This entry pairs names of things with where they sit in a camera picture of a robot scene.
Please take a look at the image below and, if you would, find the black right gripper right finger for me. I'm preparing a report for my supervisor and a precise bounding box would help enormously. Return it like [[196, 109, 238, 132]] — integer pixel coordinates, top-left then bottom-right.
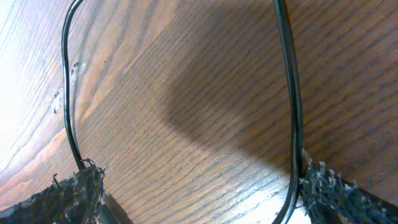
[[299, 149, 397, 223]]

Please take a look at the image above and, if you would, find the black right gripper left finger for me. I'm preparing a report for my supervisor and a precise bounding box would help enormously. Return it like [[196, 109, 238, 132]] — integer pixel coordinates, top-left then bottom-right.
[[1, 159, 106, 223]]

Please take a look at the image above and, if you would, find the black usb cable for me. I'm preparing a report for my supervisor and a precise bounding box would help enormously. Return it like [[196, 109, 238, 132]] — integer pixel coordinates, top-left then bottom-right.
[[61, 0, 304, 224]]

